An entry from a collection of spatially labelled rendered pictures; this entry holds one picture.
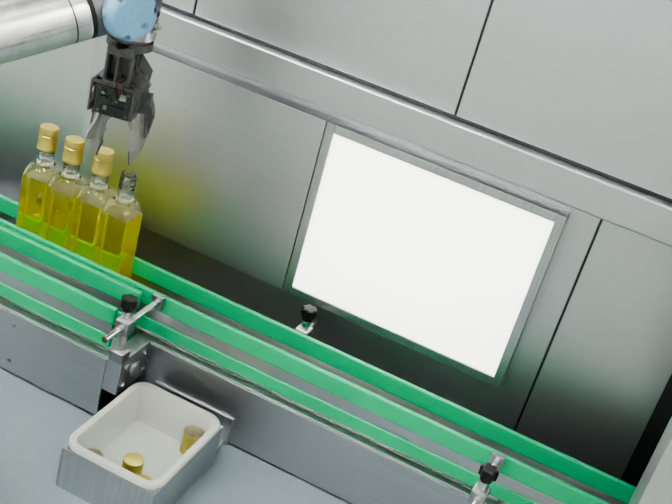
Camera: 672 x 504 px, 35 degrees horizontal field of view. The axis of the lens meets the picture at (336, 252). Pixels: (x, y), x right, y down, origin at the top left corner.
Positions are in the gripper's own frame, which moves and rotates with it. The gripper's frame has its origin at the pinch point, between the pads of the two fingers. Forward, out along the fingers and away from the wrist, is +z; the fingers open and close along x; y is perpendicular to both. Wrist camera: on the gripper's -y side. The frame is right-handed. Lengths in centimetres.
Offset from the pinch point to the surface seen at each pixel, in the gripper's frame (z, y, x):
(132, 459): 40.3, 23.6, 17.4
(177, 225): 20.2, -19.4, 8.6
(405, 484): 37, 13, 61
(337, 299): 20.9, -11.0, 41.4
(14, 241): 26.5, -7.4, -17.6
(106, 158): 6.3, -9.4, -4.0
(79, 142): 5.5, -10.9, -9.6
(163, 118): 1.0, -21.2, 1.8
